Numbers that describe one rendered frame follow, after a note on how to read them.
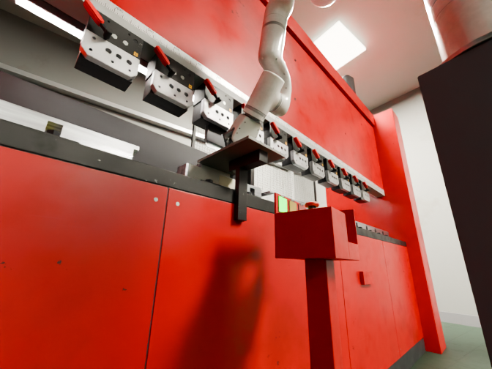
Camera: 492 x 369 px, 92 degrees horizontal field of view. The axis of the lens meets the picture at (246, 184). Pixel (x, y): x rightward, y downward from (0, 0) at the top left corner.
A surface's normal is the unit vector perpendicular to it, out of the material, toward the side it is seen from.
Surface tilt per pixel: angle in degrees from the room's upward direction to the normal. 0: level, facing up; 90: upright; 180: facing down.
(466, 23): 90
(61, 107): 90
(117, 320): 90
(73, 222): 90
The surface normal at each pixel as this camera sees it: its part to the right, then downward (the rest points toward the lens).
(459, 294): -0.80, -0.21
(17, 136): 0.71, -0.21
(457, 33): -0.95, -0.12
